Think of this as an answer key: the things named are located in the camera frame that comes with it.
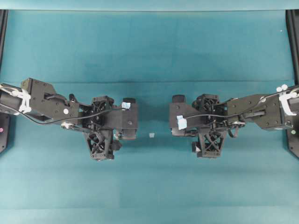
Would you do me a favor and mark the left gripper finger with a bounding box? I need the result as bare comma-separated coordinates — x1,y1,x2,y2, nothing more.
123,98,136,104
114,129,137,149

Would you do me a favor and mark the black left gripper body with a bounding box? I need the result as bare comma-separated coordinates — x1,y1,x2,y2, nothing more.
79,96,121,160

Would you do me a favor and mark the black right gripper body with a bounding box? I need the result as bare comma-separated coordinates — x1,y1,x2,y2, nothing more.
190,94,227,158

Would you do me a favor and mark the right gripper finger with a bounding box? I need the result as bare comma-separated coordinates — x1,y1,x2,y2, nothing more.
172,94,185,103
171,128,199,152

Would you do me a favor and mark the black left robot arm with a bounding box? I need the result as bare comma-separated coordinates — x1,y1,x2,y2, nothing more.
0,78,138,161

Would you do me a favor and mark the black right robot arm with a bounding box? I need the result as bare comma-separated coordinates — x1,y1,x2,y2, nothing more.
169,84,299,158

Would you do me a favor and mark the teal table mat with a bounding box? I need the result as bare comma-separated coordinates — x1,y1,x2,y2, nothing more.
0,10,299,224

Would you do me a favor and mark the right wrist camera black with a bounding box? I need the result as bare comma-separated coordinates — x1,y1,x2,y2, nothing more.
169,103,192,130

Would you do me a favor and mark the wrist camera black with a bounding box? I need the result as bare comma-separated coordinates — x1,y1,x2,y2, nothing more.
111,103,138,129
169,103,192,130

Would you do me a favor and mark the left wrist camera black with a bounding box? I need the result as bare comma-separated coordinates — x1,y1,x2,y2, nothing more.
111,103,138,129

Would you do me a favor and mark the left black cable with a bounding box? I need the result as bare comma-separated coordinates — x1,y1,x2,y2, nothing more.
16,106,126,126

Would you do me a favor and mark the black cable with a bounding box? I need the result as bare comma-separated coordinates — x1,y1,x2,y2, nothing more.
184,92,285,121
16,106,126,126

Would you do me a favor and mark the right black cable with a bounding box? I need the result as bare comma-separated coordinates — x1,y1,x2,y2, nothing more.
184,92,285,121

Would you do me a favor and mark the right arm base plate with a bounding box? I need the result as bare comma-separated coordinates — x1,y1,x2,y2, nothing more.
286,127,299,158

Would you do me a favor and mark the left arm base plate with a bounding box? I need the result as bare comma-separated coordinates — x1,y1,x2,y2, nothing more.
0,113,11,153

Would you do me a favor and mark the right black frame rail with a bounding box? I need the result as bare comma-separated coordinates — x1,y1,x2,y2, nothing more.
285,9,299,84

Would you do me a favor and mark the black frame rail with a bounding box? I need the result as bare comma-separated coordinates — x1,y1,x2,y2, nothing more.
0,9,9,84
285,9,299,84

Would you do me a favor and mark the left black frame rail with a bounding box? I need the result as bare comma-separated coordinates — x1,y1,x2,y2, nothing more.
0,9,9,84

